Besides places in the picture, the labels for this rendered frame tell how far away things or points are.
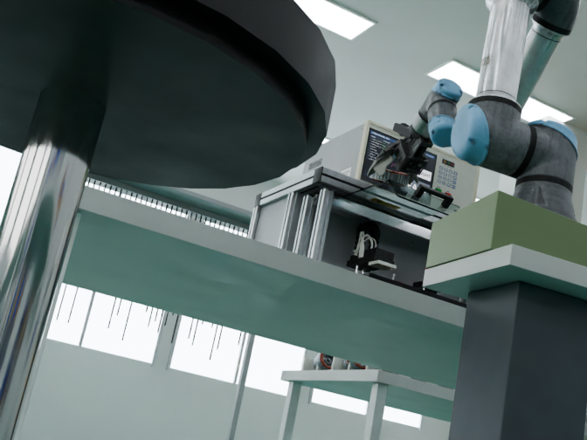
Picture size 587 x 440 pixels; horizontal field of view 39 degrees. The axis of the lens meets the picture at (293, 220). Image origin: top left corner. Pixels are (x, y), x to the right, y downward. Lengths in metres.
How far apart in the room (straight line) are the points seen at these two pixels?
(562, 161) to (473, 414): 0.55
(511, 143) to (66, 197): 1.31
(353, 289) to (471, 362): 0.37
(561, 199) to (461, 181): 0.97
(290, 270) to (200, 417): 7.12
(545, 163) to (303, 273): 0.57
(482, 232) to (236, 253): 0.53
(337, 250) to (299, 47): 2.05
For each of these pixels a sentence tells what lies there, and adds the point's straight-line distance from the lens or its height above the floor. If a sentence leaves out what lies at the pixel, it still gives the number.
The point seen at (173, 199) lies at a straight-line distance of 5.92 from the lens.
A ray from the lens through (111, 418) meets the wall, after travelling 8.62.
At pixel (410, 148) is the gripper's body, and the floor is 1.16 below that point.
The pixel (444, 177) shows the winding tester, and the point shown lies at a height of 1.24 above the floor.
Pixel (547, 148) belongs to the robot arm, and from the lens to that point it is 1.78.
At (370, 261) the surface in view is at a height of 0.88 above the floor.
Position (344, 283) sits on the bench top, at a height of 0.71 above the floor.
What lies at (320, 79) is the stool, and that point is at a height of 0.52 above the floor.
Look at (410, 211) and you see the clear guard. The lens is 2.45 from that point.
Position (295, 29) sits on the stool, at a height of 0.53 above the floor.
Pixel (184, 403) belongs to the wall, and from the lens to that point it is 8.85.
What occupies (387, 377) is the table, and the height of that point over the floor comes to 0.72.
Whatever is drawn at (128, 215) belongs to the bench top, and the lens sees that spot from 1.73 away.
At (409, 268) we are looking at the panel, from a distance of 2.65.
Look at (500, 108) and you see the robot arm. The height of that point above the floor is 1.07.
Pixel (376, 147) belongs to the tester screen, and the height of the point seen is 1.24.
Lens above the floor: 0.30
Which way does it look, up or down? 16 degrees up
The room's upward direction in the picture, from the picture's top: 11 degrees clockwise
